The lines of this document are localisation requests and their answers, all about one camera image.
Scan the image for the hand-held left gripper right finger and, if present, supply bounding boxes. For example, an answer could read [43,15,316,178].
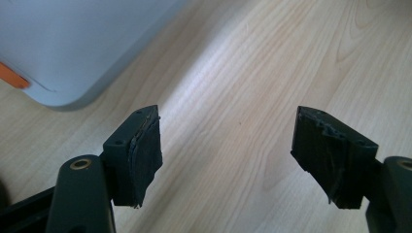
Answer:
[290,105,380,210]

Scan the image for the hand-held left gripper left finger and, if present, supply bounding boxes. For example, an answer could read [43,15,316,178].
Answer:
[102,104,164,209]

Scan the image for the white shoe rack orange posts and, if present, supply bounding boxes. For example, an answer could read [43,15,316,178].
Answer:
[0,0,189,113]

